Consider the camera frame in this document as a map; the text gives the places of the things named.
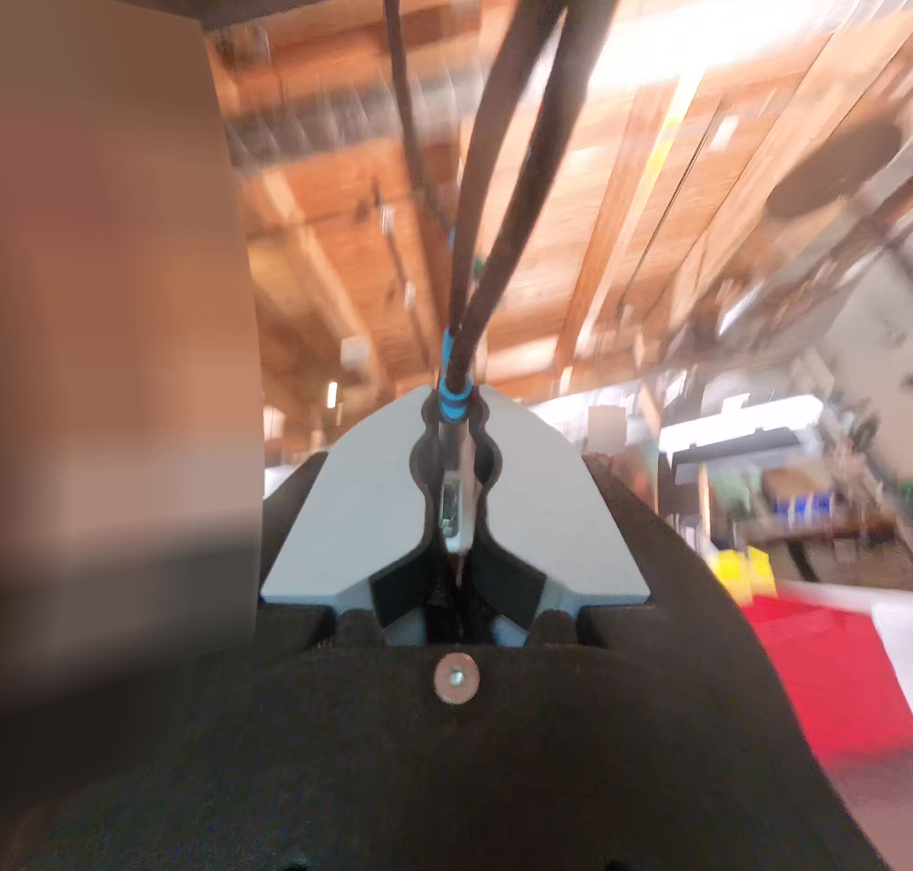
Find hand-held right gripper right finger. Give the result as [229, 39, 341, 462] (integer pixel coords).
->
[480, 385, 653, 613]

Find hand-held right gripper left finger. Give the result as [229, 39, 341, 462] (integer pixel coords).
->
[259, 385, 437, 613]

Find red plastic bin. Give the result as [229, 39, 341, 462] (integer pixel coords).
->
[742, 593, 913, 779]

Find braided hdmi cable green plugs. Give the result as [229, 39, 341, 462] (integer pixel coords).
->
[428, 0, 632, 554]

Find yellow plastic bin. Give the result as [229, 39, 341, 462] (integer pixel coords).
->
[709, 546, 778, 604]

